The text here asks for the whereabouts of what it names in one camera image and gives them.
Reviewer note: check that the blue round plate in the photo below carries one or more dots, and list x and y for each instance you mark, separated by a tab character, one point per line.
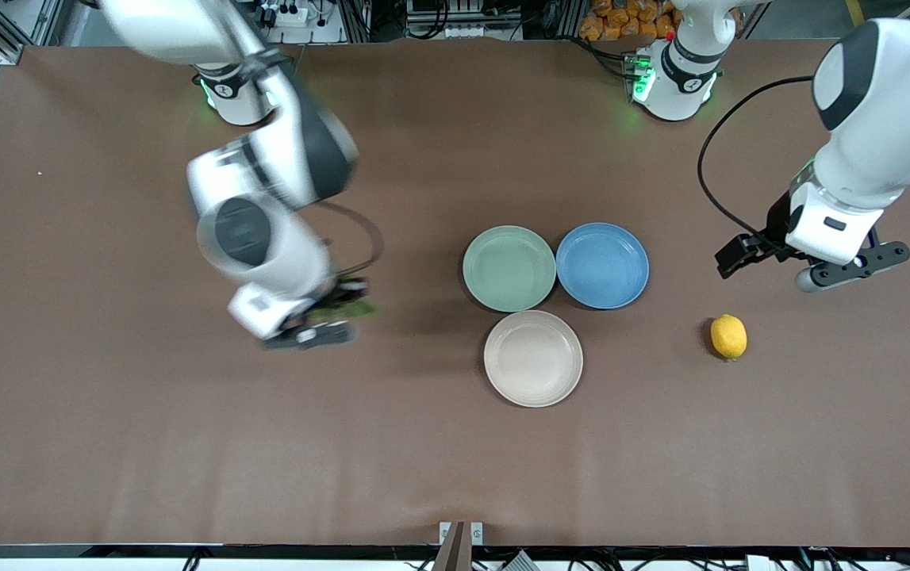
602	266

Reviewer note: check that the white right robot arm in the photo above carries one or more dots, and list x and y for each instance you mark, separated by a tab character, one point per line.
264	182

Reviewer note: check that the beige white round plate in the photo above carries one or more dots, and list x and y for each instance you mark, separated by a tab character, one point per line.
532	358

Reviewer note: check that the green lettuce leaf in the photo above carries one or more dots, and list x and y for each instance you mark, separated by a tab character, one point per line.
347	309

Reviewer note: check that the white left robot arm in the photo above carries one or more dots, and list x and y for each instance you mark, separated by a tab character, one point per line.
883	119

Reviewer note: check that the yellow lemon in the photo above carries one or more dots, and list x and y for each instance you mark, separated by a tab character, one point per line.
729	337

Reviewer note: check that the mint green round plate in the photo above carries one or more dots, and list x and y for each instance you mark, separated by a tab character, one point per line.
508	270

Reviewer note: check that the metal table edge bracket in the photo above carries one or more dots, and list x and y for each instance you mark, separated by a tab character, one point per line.
461	543

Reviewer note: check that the orange snack bag pile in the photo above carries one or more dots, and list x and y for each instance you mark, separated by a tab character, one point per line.
629	20

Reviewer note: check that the white power strip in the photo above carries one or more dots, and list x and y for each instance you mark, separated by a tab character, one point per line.
288	14

